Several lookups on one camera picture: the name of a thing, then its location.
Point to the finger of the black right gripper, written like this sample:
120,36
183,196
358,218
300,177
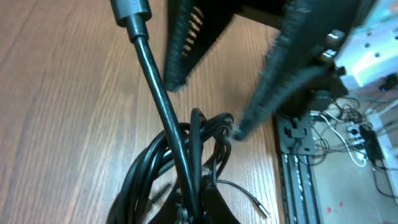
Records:
193,26
312,34

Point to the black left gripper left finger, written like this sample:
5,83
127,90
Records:
172,211

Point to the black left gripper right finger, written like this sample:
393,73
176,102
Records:
214,208

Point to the white power strip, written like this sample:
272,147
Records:
356,140

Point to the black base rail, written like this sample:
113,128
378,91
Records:
296,151

